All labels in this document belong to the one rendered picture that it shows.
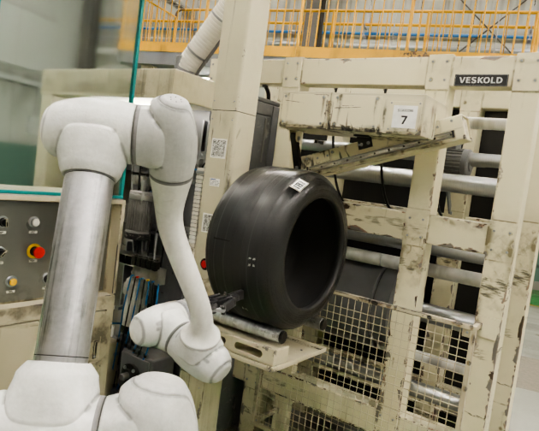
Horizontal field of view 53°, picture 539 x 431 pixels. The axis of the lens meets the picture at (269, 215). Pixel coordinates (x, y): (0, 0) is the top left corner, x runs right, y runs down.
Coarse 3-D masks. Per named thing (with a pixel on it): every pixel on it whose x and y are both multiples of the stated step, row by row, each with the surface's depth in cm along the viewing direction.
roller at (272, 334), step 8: (216, 312) 198; (216, 320) 197; (224, 320) 195; (232, 320) 193; (240, 320) 192; (248, 320) 191; (240, 328) 191; (248, 328) 189; (256, 328) 187; (264, 328) 186; (272, 328) 185; (264, 336) 185; (272, 336) 183; (280, 336) 182
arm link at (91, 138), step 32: (64, 128) 111; (96, 128) 111; (128, 128) 113; (64, 160) 111; (96, 160) 110; (128, 160) 116; (64, 192) 110; (96, 192) 110; (64, 224) 107; (96, 224) 109; (64, 256) 105; (96, 256) 108; (64, 288) 104; (96, 288) 108; (64, 320) 102; (64, 352) 101; (32, 384) 96; (64, 384) 97; (96, 384) 103; (0, 416) 95; (32, 416) 95; (64, 416) 96; (96, 416) 98
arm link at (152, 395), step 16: (128, 384) 101; (144, 384) 100; (160, 384) 100; (176, 384) 102; (112, 400) 101; (128, 400) 98; (144, 400) 97; (160, 400) 98; (176, 400) 99; (192, 400) 106; (112, 416) 97; (128, 416) 97; (144, 416) 96; (160, 416) 97; (176, 416) 98; (192, 416) 102
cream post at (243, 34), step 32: (256, 0) 203; (224, 32) 207; (256, 32) 206; (224, 64) 207; (256, 64) 208; (224, 96) 206; (256, 96) 211; (224, 128) 206; (224, 160) 206; (224, 192) 206; (192, 384) 214
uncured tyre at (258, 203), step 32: (256, 192) 181; (288, 192) 178; (320, 192) 189; (224, 224) 180; (256, 224) 174; (288, 224) 176; (320, 224) 221; (224, 256) 179; (256, 256) 172; (288, 256) 228; (320, 256) 222; (224, 288) 184; (256, 288) 175; (288, 288) 222; (320, 288) 216; (256, 320) 188; (288, 320) 186
